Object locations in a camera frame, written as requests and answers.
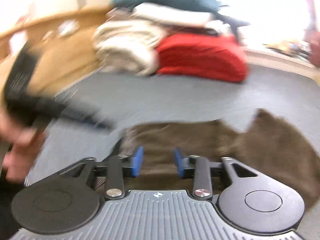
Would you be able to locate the wooden bed frame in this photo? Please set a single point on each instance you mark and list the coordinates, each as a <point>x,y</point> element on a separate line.
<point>63,60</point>

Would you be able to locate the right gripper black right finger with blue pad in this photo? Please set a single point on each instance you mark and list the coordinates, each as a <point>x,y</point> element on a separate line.
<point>200,170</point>

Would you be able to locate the brown corduroy pants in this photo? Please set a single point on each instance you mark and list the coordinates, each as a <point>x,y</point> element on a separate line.
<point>271,145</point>

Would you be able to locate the red folded blanket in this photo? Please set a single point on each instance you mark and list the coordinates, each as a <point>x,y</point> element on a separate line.
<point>209,57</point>

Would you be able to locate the white folded cloth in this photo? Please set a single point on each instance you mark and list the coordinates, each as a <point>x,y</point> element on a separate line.
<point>182,18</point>

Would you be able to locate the person's left hand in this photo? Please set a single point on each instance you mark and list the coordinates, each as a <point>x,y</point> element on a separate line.
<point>27,143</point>

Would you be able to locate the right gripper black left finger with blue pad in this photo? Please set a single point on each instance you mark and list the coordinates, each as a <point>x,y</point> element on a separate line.
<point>115,168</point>

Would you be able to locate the cream folded blanket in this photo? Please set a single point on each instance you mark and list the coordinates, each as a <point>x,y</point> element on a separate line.
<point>128,46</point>

